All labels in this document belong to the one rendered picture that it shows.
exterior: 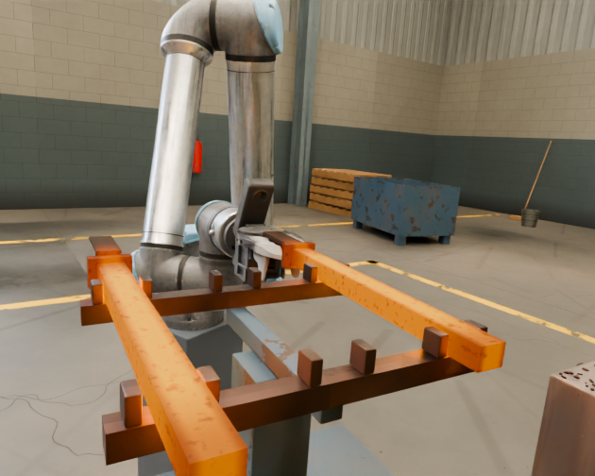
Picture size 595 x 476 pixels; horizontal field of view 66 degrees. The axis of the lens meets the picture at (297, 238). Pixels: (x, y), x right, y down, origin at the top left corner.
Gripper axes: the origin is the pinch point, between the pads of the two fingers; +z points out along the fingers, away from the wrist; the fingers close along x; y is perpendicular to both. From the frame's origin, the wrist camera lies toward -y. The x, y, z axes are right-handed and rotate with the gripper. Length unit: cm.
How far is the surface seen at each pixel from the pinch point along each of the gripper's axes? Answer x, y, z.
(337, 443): -4.6, 26.3, 9.3
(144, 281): 22.0, -0.6, 11.4
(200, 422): 23.3, -0.9, 36.6
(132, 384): 25.9, -0.7, 31.3
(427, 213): -361, 59, -353
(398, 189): -326, 32, -370
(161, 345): 23.4, -0.9, 26.9
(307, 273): 2.9, 0.3, 10.3
